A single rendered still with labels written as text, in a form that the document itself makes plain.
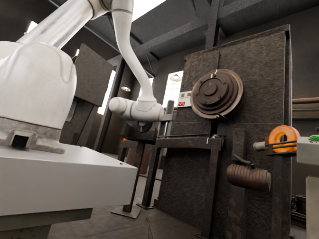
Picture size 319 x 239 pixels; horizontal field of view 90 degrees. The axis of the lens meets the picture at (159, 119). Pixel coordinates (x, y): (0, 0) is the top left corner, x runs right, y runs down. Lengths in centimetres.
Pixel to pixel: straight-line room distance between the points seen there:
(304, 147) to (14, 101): 67
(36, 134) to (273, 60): 164
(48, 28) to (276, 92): 147
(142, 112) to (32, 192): 57
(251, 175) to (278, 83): 80
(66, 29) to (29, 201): 64
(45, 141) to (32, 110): 8
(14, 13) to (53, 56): 1136
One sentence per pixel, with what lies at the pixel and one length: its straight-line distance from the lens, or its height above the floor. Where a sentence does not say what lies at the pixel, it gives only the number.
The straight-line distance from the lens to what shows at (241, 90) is 143.
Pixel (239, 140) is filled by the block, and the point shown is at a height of 71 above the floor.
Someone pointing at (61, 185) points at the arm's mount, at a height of 40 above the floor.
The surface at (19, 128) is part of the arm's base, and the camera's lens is 47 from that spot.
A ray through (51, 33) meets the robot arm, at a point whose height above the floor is 85.
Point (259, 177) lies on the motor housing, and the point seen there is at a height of 48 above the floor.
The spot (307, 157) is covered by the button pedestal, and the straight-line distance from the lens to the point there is 50.
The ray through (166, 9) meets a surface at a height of 760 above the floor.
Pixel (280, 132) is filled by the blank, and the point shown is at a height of 74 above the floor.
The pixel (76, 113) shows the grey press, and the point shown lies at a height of 100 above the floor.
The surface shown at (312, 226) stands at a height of 38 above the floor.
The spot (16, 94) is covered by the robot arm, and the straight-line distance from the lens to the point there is 48.
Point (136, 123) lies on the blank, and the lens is 121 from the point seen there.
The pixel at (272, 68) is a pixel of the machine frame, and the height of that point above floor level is 136.
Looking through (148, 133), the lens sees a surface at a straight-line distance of 156.
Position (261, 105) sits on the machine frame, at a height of 104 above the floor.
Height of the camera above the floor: 49
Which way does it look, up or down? 13 degrees up
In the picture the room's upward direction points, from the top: 11 degrees clockwise
